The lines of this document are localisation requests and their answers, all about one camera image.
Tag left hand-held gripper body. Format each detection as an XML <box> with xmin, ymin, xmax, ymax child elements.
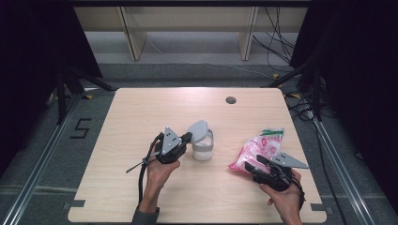
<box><xmin>154</xmin><ymin>126</ymin><xmax>189</xmax><ymax>165</ymax></box>

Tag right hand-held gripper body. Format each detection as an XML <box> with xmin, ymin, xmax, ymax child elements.
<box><xmin>252</xmin><ymin>152</ymin><xmax>310</xmax><ymax>192</ymax></box>

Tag pink and white plastic bag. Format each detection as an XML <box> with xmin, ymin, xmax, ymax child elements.
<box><xmin>228</xmin><ymin>127</ymin><xmax>285</xmax><ymax>174</ymax></box>

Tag clear jar with white lid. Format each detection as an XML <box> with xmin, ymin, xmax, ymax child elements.
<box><xmin>186</xmin><ymin>120</ymin><xmax>215</xmax><ymax>162</ymax></box>

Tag person's right hand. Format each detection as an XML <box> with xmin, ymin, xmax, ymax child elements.
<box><xmin>258</xmin><ymin>170</ymin><xmax>304</xmax><ymax>218</ymax></box>

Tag person's left hand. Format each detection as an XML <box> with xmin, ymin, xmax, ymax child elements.
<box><xmin>145</xmin><ymin>157</ymin><xmax>181</xmax><ymax>196</ymax></box>

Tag black metal stand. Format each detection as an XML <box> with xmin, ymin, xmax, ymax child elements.
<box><xmin>262</xmin><ymin>59</ymin><xmax>324</xmax><ymax>122</ymax></box>
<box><xmin>55</xmin><ymin>67</ymin><xmax>116</xmax><ymax>126</ymax></box>

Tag light wooden shelf unit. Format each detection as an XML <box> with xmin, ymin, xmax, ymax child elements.
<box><xmin>72</xmin><ymin>6</ymin><xmax>309</xmax><ymax>62</ymax></box>

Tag black curtain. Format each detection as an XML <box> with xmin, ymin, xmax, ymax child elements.
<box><xmin>0</xmin><ymin>0</ymin><xmax>102</xmax><ymax>176</ymax></box>
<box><xmin>289</xmin><ymin>0</ymin><xmax>398</xmax><ymax>214</ymax></box>

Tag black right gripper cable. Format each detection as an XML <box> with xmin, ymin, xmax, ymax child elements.
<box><xmin>290</xmin><ymin>177</ymin><xmax>307</xmax><ymax>211</ymax></box>

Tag black cable tie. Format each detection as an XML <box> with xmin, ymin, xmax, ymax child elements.
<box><xmin>125</xmin><ymin>158</ymin><xmax>151</xmax><ymax>174</ymax></box>

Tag black floor cable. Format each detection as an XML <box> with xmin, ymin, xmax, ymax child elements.
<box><xmin>287</xmin><ymin>99</ymin><xmax>349</xmax><ymax>225</ymax></box>

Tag grey table bracket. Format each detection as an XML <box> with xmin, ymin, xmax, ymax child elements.
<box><xmin>310</xmin><ymin>202</ymin><xmax>334</xmax><ymax>216</ymax></box>
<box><xmin>62</xmin><ymin>200</ymin><xmax>86</xmax><ymax>210</ymax></box>

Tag aluminium floor rail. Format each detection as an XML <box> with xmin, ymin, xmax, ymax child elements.
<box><xmin>313</xmin><ymin>117</ymin><xmax>376</xmax><ymax>225</ymax></box>
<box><xmin>0</xmin><ymin>93</ymin><xmax>83</xmax><ymax>225</ymax></box>

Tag thin white floor cable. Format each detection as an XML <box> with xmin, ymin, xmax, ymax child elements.
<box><xmin>146</xmin><ymin>37</ymin><xmax>273</xmax><ymax>80</ymax></box>

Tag bundle of black floor cables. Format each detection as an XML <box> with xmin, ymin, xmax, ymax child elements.
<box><xmin>253</xmin><ymin>7</ymin><xmax>297</xmax><ymax>73</ymax></box>

